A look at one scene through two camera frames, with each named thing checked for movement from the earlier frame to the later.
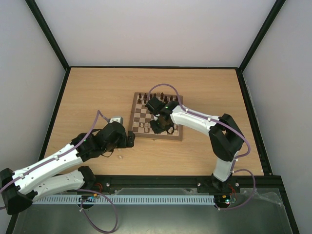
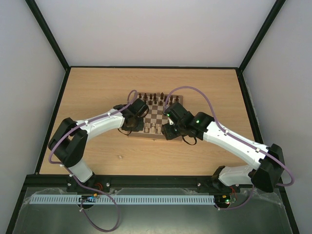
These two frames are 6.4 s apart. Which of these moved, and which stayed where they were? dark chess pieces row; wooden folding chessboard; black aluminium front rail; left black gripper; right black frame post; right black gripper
Moved: right black gripper; left black gripper
Stayed: black aluminium front rail; wooden folding chessboard; dark chess pieces row; right black frame post
